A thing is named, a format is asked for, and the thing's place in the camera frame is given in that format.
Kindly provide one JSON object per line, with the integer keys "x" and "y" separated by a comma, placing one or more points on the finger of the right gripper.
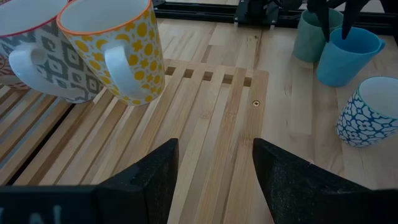
{"x": 354, "y": 15}
{"x": 321, "y": 15}

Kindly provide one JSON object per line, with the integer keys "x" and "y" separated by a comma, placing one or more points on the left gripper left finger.
{"x": 149, "y": 186}

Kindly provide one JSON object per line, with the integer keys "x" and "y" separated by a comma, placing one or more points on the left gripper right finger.
{"x": 304, "y": 193}

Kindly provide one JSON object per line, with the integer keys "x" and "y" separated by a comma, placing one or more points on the green mug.
{"x": 308, "y": 43}

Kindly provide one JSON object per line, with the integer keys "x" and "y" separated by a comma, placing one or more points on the yellow dotted white mug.
{"x": 146, "y": 46}

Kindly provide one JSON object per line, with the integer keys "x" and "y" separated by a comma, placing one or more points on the grey patterned white mug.
{"x": 71, "y": 59}

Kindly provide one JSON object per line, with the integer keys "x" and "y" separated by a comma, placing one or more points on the wooden slatted rack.
{"x": 202, "y": 124}

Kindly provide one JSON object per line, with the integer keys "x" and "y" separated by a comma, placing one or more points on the blue patterned white mug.
{"x": 360, "y": 124}

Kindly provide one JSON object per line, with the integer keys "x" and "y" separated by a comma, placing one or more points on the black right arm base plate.
{"x": 248, "y": 12}

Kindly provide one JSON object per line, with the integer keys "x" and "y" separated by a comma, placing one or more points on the black metal table frame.
{"x": 192, "y": 14}

